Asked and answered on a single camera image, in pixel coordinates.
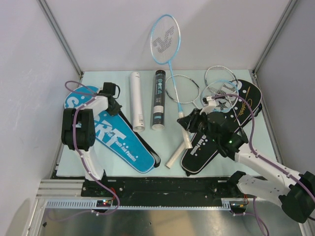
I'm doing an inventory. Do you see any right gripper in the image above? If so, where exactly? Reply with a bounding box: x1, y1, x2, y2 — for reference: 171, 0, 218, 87
178, 108, 219, 143

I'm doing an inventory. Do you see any black shuttlecock tube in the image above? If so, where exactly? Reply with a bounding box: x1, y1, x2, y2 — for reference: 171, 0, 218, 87
152, 70, 166, 131

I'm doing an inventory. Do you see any blue racket cover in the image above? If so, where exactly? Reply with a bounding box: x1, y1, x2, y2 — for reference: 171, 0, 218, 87
64, 86, 160, 174

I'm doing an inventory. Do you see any white shuttlecock tube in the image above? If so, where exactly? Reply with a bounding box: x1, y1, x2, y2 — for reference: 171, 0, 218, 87
130, 72, 145, 132

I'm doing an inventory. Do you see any light blue racket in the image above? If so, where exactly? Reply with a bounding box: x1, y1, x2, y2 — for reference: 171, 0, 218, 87
164, 80, 239, 169
150, 14, 193, 149

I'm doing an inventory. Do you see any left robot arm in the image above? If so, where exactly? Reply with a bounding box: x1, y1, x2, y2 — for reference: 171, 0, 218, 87
61, 81, 122, 196

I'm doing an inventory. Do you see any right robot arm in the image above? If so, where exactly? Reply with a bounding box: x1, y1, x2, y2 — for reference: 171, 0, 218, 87
177, 109, 315, 223

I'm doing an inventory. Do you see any black racket cover front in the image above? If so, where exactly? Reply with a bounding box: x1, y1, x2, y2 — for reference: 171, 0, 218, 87
180, 132, 219, 177

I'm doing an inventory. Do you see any white racket centre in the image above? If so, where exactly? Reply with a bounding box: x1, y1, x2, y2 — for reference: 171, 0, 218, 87
165, 74, 201, 118

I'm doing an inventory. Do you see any white racket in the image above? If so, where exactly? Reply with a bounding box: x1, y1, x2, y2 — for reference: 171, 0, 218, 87
205, 65, 247, 138
165, 74, 201, 118

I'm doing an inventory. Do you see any light green table mat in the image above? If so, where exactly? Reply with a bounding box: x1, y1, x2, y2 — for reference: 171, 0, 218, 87
56, 69, 277, 177

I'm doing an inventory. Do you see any white racket right rear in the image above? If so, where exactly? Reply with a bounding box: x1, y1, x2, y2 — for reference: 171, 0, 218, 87
205, 65, 247, 138

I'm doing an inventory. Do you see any black racket cover gold script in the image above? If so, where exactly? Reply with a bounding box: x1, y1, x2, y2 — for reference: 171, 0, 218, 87
224, 79, 262, 133

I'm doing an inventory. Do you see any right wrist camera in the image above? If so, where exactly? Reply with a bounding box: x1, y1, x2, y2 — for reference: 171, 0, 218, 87
200, 96, 219, 114

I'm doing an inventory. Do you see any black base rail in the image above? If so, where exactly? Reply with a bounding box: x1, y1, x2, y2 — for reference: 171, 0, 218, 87
59, 177, 252, 208

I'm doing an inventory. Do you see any left aluminium frame post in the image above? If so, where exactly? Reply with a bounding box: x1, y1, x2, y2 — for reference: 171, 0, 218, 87
37, 0, 82, 76

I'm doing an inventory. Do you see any aluminium frame post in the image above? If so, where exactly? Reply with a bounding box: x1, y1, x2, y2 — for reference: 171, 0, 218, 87
37, 0, 82, 76
252, 0, 300, 75

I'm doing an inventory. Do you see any right aluminium frame post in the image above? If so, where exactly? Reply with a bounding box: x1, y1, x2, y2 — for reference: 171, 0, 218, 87
252, 0, 300, 75

